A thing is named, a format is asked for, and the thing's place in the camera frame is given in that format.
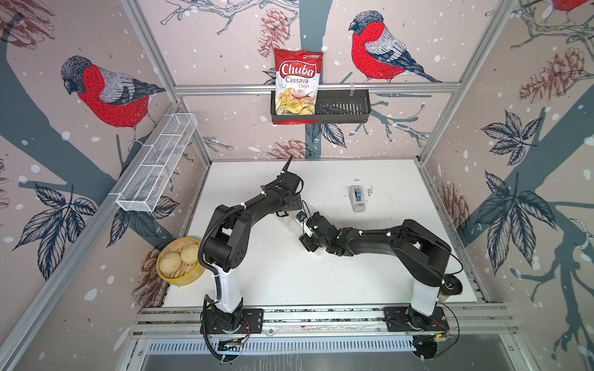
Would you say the pale steamed bun right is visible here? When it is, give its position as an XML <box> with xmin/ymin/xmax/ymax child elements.
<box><xmin>180</xmin><ymin>243</ymin><xmax>200</xmax><ymax>266</ymax></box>

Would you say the pale steamed bun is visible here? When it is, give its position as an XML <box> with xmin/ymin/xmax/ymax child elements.
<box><xmin>159</xmin><ymin>251</ymin><xmax>183</xmax><ymax>277</ymax></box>
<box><xmin>180</xmin><ymin>243</ymin><xmax>200</xmax><ymax>266</ymax></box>

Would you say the clear bubble wrap sheet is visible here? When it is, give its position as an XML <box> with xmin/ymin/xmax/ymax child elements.
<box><xmin>277</xmin><ymin>210</ymin><xmax>320</xmax><ymax>253</ymax></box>

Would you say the black wire wall basket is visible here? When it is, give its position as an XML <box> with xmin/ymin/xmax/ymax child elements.
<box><xmin>270</xmin><ymin>90</ymin><xmax>371</xmax><ymax>125</ymax></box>

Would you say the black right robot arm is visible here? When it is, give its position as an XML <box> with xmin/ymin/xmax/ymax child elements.
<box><xmin>295</xmin><ymin>211</ymin><xmax>452</xmax><ymax>318</ymax></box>

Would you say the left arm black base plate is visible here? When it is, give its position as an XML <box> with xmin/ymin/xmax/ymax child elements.
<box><xmin>200</xmin><ymin>307</ymin><xmax>264</xmax><ymax>335</ymax></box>

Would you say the white mesh wall shelf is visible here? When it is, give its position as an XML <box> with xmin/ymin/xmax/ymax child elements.
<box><xmin>116</xmin><ymin>113</ymin><xmax>197</xmax><ymax>213</ymax></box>

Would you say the aluminium front rail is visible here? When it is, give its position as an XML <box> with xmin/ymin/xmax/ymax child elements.
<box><xmin>131</xmin><ymin>302</ymin><xmax>519</xmax><ymax>339</ymax></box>

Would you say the red cassava chips bag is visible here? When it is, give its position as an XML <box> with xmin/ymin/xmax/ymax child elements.
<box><xmin>272</xmin><ymin>49</ymin><xmax>323</xmax><ymax>125</ymax></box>

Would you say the pale steamed bun left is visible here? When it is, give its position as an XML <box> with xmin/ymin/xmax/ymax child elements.
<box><xmin>159</xmin><ymin>251</ymin><xmax>183</xmax><ymax>277</ymax></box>

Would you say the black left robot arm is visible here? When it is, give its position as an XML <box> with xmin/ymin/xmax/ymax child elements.
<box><xmin>198</xmin><ymin>169</ymin><xmax>304</xmax><ymax>331</ymax></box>

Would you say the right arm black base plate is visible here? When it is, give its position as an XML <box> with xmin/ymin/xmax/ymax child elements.
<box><xmin>383</xmin><ymin>305</ymin><xmax>450</xmax><ymax>332</ymax></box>

